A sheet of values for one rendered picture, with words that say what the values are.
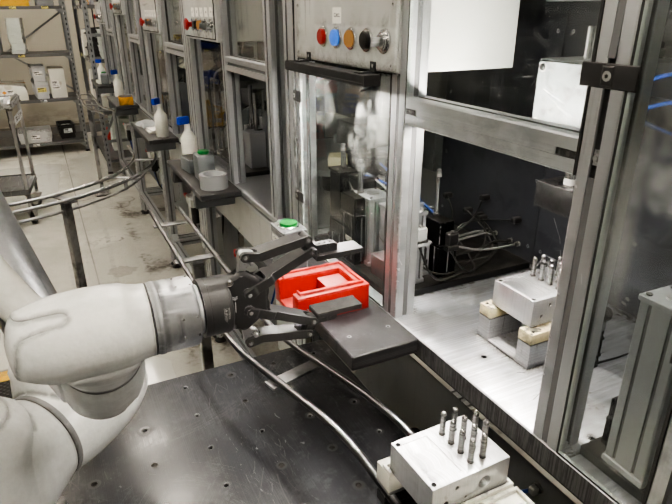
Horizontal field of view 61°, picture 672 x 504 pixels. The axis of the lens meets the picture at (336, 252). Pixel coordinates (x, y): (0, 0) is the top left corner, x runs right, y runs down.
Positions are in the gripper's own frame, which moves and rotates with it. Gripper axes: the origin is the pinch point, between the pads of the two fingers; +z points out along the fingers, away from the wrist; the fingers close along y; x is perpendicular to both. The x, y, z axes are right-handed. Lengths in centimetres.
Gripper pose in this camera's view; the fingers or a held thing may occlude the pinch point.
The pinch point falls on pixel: (341, 278)
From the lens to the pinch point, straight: 80.3
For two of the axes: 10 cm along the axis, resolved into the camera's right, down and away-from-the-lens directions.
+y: 0.0, -9.2, -3.9
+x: -4.5, -3.5, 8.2
